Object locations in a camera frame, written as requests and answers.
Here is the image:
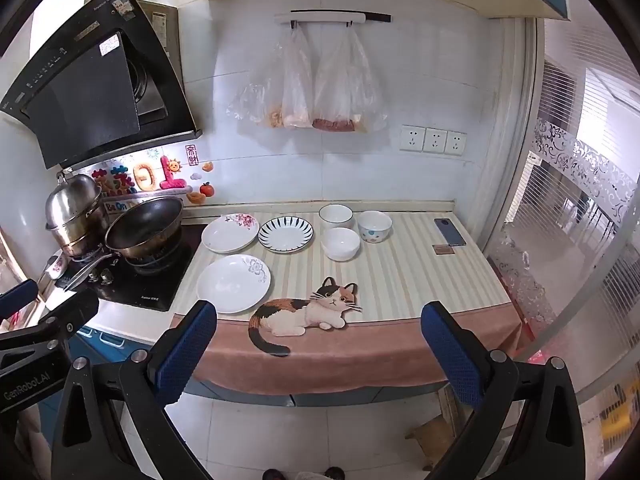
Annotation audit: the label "striped cat print mat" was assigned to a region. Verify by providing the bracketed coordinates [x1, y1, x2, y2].
[170, 205, 523, 396]

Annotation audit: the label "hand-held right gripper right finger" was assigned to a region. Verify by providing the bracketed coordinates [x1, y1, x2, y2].
[420, 301, 588, 480]

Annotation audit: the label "white wall hook rail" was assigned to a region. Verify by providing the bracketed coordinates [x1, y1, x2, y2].
[274, 9, 392, 27]

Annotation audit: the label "white plate blue leaf rim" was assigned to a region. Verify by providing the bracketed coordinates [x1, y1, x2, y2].
[258, 215, 315, 253]

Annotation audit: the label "dark wok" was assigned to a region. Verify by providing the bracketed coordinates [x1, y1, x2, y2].
[65, 196, 186, 291]

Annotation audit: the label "black range hood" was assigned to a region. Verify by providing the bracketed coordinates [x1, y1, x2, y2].
[0, 0, 203, 171]

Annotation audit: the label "white plate pink flowers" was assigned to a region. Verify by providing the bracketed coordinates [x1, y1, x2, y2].
[201, 213, 261, 254]

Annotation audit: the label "plain white bowl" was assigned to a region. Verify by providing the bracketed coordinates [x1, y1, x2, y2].
[320, 227, 361, 262]

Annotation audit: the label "white door frame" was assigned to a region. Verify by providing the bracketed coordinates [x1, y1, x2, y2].
[470, 17, 540, 256]

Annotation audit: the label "patterned glass sliding door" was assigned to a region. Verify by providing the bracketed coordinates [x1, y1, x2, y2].
[487, 20, 640, 456]

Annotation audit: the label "white plate grey flower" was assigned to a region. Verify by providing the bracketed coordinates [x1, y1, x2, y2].
[196, 254, 272, 315]

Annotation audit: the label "colourful wall stickers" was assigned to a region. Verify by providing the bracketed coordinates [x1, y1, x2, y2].
[90, 142, 217, 207]

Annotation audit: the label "blue smartphone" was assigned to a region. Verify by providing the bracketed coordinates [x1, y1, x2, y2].
[433, 218, 467, 247]

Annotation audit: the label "white bowl coloured dots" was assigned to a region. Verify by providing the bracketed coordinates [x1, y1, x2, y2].
[357, 210, 393, 244]

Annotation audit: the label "clear plastic bag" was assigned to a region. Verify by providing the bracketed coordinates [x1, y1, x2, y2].
[312, 25, 389, 134]
[226, 27, 288, 128]
[280, 25, 316, 128]

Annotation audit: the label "small white floral dish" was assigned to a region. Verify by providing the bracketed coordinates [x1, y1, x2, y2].
[44, 254, 71, 281]

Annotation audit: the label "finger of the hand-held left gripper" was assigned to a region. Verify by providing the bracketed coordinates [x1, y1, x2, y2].
[30, 287, 101, 343]
[0, 279, 40, 320]

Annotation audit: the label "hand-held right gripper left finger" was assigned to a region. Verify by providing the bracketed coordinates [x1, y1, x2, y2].
[50, 300, 218, 480]

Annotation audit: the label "black glass gas stove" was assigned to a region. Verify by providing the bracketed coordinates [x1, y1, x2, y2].
[55, 222, 208, 313]

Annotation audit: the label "cardboard box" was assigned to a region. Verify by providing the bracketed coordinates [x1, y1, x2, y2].
[405, 412, 458, 471]

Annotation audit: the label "white bowl black rim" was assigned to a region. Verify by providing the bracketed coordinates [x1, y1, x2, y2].
[318, 203, 355, 231]

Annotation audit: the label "stainless steel steamer pot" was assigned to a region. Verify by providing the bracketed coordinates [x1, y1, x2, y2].
[45, 172, 111, 261]

